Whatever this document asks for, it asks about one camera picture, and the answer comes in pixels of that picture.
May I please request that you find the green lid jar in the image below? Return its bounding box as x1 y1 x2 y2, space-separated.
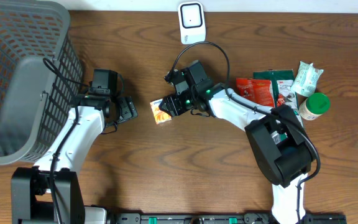
299 93 331 121

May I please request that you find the red snack bag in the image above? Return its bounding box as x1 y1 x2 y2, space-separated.
236 78 275 108

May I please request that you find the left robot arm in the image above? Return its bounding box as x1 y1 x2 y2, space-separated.
11 69 137 223

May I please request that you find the red candy bar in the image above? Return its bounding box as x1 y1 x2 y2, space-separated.
277 93 285 107

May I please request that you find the orange Kleenex tissue pack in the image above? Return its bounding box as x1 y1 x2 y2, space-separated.
150 99 172 124

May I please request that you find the white barcode scanner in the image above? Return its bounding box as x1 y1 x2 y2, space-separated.
178 1 206 45

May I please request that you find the grey plastic mesh basket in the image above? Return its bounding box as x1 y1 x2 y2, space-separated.
0 1 84 165

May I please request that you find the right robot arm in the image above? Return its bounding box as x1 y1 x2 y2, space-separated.
159 60 319 223

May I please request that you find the green 3M gloves package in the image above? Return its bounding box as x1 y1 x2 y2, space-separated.
253 70 303 126

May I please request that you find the light green wrapper packet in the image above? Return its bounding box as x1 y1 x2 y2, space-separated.
291 61 324 97

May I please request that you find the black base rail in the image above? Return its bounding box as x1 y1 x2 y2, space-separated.
106 213 347 224

